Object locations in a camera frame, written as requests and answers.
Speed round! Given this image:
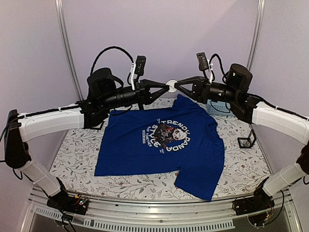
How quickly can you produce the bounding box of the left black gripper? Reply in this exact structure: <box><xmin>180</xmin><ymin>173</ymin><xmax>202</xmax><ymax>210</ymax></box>
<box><xmin>101</xmin><ymin>79</ymin><xmax>170</xmax><ymax>111</ymax></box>

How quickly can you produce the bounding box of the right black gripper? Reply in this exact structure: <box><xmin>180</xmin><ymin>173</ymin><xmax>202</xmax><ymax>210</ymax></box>
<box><xmin>174</xmin><ymin>76</ymin><xmax>239</xmax><ymax>104</ymax></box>

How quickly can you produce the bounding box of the round yellow blue brooch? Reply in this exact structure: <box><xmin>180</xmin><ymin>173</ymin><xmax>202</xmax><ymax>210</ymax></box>
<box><xmin>166</xmin><ymin>79</ymin><xmax>178</xmax><ymax>93</ymax></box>

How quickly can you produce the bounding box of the light blue plastic basket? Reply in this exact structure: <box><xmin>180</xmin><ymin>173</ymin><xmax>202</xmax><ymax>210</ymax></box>
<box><xmin>206</xmin><ymin>100</ymin><xmax>233</xmax><ymax>116</ymax></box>

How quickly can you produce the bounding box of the blue printed t-shirt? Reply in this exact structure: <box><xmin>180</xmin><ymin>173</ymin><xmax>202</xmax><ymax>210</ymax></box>
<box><xmin>95</xmin><ymin>95</ymin><xmax>225</xmax><ymax>201</ymax></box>

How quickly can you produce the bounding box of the black brooch box silver brooch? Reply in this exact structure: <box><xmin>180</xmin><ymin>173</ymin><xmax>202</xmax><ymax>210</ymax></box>
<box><xmin>237</xmin><ymin>129</ymin><xmax>257</xmax><ymax>149</ymax></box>

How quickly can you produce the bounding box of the black brooch box yellow brooch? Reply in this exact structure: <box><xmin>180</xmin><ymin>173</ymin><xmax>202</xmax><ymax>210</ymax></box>
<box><xmin>91</xmin><ymin>121</ymin><xmax>105</xmax><ymax>131</ymax></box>

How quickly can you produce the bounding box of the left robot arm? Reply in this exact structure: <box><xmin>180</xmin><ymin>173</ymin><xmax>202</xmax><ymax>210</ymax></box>
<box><xmin>2</xmin><ymin>68</ymin><xmax>169</xmax><ymax>210</ymax></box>

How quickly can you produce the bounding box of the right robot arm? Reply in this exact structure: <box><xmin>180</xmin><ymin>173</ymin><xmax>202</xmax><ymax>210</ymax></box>
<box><xmin>173</xmin><ymin>63</ymin><xmax>309</xmax><ymax>211</ymax></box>

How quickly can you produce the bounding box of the floral patterned tablecloth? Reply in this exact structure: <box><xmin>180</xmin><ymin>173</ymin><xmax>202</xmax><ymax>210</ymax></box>
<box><xmin>50</xmin><ymin>98</ymin><xmax>270</xmax><ymax>201</ymax></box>

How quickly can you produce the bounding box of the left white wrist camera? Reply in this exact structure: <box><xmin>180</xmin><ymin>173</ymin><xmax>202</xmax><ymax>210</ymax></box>
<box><xmin>127</xmin><ymin>56</ymin><xmax>146</xmax><ymax>90</ymax></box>

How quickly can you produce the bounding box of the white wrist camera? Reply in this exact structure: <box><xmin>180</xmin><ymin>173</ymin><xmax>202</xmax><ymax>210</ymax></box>
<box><xmin>127</xmin><ymin>56</ymin><xmax>146</xmax><ymax>90</ymax></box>
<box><xmin>196</xmin><ymin>52</ymin><xmax>215</xmax><ymax>83</ymax></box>

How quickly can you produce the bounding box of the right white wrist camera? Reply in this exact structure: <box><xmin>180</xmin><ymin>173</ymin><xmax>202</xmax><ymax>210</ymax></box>
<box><xmin>196</xmin><ymin>52</ymin><xmax>215</xmax><ymax>83</ymax></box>

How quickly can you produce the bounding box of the right black cable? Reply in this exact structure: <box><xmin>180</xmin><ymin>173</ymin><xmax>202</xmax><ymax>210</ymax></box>
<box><xmin>210</xmin><ymin>53</ymin><xmax>229</xmax><ymax>80</ymax></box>

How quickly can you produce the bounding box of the black cable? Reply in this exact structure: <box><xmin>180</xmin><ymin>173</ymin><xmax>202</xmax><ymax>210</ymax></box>
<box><xmin>210</xmin><ymin>53</ymin><xmax>229</xmax><ymax>80</ymax></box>
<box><xmin>90</xmin><ymin>46</ymin><xmax>135</xmax><ymax>75</ymax></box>

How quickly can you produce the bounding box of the left black cable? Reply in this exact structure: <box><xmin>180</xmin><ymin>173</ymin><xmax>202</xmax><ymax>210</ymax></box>
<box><xmin>90</xmin><ymin>46</ymin><xmax>135</xmax><ymax>75</ymax></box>

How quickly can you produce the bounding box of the right aluminium frame post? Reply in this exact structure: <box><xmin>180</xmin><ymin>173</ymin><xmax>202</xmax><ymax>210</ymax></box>
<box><xmin>246</xmin><ymin>0</ymin><xmax>266</xmax><ymax>71</ymax></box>

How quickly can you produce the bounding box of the aluminium frame post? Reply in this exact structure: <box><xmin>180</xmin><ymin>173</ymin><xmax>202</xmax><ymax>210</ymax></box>
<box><xmin>55</xmin><ymin>0</ymin><xmax>84</xmax><ymax>101</ymax></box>
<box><xmin>246</xmin><ymin>0</ymin><xmax>266</xmax><ymax>71</ymax></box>

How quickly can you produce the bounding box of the left aluminium frame post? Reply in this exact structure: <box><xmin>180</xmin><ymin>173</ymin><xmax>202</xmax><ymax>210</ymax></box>
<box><xmin>55</xmin><ymin>0</ymin><xmax>84</xmax><ymax>101</ymax></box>

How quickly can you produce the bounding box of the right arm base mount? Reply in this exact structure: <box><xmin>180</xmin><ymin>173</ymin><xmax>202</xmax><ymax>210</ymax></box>
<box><xmin>232</xmin><ymin>194</ymin><xmax>275</xmax><ymax>228</ymax></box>

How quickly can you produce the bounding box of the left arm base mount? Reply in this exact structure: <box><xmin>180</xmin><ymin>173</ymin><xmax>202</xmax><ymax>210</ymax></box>
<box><xmin>47</xmin><ymin>192</ymin><xmax>89</xmax><ymax>215</ymax></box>

